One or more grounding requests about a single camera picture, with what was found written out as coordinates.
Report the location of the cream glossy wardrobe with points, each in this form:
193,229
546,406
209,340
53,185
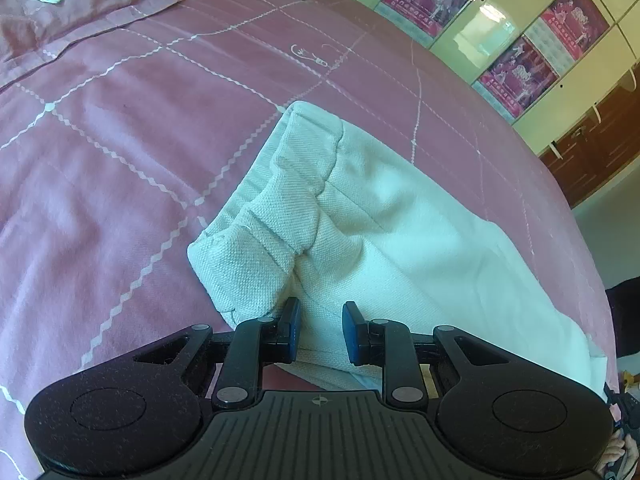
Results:
485,28

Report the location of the brown wooden door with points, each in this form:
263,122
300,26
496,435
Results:
601,145

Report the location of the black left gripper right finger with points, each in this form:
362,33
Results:
389,346

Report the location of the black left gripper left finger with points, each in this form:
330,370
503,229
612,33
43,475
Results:
243,354

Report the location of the pink calendar poster lower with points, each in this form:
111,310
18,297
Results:
556,41

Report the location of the white pants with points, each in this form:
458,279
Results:
328,214

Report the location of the pink checked bed sheet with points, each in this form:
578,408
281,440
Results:
127,124

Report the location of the person's right hand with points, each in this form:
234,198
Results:
623,450

